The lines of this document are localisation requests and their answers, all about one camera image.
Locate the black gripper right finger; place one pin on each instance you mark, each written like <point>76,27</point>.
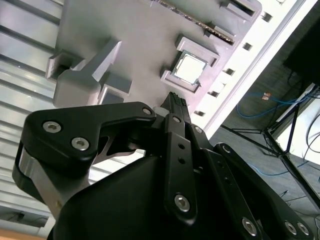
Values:
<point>225,180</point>

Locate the silver CPU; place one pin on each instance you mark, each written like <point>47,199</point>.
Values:
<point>190,67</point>

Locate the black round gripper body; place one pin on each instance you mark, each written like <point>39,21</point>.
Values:
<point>120,205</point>

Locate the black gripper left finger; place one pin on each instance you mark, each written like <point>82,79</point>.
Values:
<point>75,125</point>

